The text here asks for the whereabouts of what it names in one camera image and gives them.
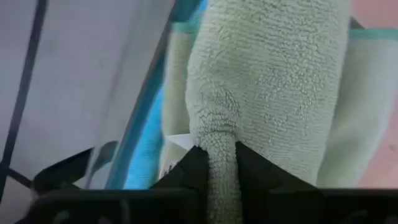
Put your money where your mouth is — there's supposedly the blue microfiber towel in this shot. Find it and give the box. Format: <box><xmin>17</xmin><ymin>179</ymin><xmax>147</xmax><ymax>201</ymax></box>
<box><xmin>123</xmin><ymin>0</ymin><xmax>210</xmax><ymax>190</ymax></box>

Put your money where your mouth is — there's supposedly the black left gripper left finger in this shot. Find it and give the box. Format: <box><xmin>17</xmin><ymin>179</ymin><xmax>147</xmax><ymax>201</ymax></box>
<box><xmin>150</xmin><ymin>145</ymin><xmax>210</xmax><ymax>191</ymax></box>

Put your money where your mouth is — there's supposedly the pale green teal-edged towel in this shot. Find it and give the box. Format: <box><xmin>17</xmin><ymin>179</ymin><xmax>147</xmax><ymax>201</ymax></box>
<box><xmin>159</xmin><ymin>0</ymin><xmax>398</xmax><ymax>224</ymax></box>

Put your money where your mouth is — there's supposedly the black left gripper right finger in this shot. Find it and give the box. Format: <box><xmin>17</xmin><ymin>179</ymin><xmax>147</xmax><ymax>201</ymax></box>
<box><xmin>235</xmin><ymin>141</ymin><xmax>320</xmax><ymax>224</ymax></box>

